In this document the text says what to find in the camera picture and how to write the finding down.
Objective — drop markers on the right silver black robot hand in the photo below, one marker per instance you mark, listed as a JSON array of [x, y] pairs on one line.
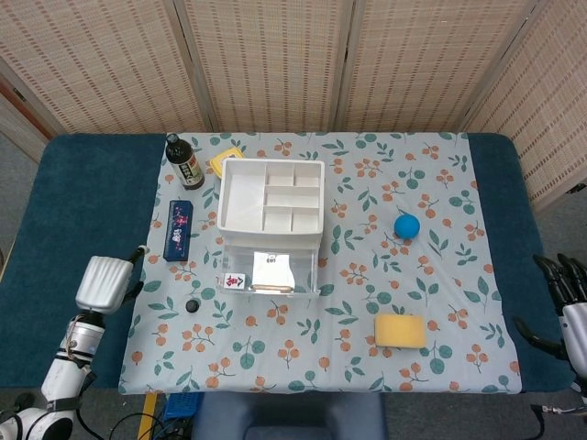
[[575, 330]]

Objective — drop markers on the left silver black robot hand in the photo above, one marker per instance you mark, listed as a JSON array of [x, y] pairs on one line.
[[103, 284]]

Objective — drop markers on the small black round object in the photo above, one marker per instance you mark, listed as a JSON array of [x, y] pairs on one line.
[[192, 306]]

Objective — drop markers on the clear plastic storage bin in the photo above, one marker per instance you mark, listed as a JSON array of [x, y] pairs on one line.
[[302, 275]]

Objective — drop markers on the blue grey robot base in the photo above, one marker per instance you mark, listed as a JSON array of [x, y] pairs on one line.
[[289, 417]]

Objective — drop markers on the dark blue rectangular box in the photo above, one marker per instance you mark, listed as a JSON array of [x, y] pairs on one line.
[[179, 231]]

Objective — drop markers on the white plastic drawer organizer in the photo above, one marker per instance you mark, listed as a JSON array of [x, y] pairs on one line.
[[240, 197]]

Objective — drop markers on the dark teal table cover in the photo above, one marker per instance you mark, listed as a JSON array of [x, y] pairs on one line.
[[91, 206]]

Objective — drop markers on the white mahjong tile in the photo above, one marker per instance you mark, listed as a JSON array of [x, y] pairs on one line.
[[234, 281]]

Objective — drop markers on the dark sauce bottle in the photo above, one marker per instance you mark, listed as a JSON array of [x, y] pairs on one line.
[[188, 169]]

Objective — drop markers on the blue plastic crate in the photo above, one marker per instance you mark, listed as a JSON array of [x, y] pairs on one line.
[[183, 405]]

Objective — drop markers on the beige wooden stick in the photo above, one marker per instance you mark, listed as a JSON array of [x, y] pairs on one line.
[[271, 288]]

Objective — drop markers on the shiny white card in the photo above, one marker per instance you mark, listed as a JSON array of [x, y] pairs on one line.
[[273, 270]]

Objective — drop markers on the yellow sponge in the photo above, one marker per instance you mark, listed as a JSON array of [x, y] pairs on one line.
[[400, 331]]

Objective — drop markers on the blue ball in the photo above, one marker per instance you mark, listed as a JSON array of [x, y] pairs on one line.
[[407, 227]]

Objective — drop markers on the floral print tablecloth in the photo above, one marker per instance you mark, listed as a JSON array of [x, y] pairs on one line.
[[298, 339]]

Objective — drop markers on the woven folding screen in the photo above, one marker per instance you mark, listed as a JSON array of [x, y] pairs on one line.
[[275, 64]]

